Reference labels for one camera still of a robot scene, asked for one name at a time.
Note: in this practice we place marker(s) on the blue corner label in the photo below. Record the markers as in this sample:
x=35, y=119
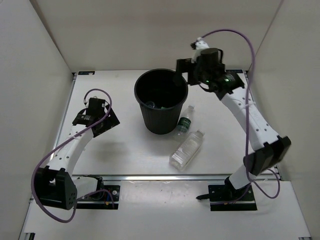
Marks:
x=86, y=73
x=237, y=71

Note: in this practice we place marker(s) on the clear bottle blue label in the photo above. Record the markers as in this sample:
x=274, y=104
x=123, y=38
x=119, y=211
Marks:
x=151, y=104

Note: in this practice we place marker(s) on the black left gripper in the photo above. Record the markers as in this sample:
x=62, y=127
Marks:
x=111, y=121

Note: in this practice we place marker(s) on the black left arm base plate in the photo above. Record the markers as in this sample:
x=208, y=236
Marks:
x=102, y=200

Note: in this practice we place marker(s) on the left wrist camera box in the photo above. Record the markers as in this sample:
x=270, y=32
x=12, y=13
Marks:
x=96, y=107

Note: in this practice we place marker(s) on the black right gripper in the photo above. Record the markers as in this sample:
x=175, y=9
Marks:
x=185, y=65

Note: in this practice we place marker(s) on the clear square plastic bottle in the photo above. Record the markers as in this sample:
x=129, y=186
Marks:
x=186, y=150

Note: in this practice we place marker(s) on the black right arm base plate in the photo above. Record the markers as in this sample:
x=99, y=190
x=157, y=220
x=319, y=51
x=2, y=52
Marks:
x=223, y=198

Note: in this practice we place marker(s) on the clear bottle dark green label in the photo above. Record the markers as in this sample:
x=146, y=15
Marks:
x=185, y=121

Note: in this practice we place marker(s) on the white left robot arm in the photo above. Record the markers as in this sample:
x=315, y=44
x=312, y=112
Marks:
x=53, y=183

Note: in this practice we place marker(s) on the black ribbed plastic bin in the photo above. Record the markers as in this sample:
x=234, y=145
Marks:
x=157, y=85

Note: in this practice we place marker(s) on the right blue corner label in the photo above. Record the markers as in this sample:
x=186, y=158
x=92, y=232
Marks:
x=237, y=71

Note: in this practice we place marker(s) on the left blue corner label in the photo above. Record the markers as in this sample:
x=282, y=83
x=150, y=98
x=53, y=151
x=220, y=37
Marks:
x=86, y=73

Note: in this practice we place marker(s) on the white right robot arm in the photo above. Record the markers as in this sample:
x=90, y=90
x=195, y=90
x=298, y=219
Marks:
x=269, y=148

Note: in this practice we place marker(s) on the aluminium table edge rail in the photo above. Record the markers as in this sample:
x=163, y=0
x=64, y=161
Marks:
x=166, y=177

